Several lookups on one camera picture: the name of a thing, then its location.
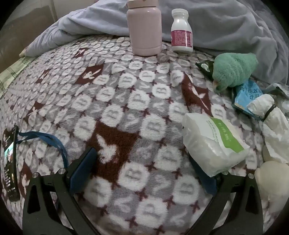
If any cream plush toy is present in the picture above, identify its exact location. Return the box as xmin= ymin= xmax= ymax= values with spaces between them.
xmin=254 ymin=145 xmax=289 ymax=213

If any white tissue bundle black tie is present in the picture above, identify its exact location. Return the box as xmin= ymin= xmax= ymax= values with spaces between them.
xmin=247 ymin=94 xmax=289 ymax=163

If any silver foil packet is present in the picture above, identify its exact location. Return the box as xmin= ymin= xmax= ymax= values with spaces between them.
xmin=263 ymin=82 xmax=289 ymax=100

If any grey maroon patterned blanket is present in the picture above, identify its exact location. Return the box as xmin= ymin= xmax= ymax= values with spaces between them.
xmin=0 ymin=34 xmax=289 ymax=235

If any dark green packet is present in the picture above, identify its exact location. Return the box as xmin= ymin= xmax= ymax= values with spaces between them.
xmin=195 ymin=61 xmax=216 ymax=79

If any white pill bottle pink label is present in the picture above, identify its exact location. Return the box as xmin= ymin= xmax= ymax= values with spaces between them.
xmin=171 ymin=8 xmax=193 ymax=53

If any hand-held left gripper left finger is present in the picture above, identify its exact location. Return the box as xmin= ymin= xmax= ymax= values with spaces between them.
xmin=23 ymin=147 xmax=97 ymax=235

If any green plaid sheet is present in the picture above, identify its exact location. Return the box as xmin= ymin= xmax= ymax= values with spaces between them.
xmin=0 ymin=55 xmax=38 ymax=97

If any black smartphone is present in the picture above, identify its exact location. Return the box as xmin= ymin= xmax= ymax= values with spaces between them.
xmin=2 ymin=125 xmax=21 ymax=201

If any blue lanyard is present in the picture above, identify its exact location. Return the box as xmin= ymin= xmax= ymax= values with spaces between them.
xmin=17 ymin=132 xmax=68 ymax=169

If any blue snack packet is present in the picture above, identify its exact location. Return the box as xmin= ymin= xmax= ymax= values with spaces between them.
xmin=231 ymin=79 xmax=264 ymax=120

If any lavender quilt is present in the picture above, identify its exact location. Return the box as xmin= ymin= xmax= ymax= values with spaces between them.
xmin=19 ymin=0 xmax=289 ymax=79

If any pink insulated bottle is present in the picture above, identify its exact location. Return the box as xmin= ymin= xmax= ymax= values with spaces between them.
xmin=126 ymin=0 xmax=162 ymax=56

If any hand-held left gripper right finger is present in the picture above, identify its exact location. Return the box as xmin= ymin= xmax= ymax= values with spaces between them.
xmin=190 ymin=156 xmax=264 ymax=235

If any green knit cloth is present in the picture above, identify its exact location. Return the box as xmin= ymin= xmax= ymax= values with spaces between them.
xmin=212 ymin=52 xmax=258 ymax=91

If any white tissue pack green label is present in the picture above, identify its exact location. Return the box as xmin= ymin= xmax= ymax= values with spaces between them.
xmin=182 ymin=112 xmax=250 ymax=178

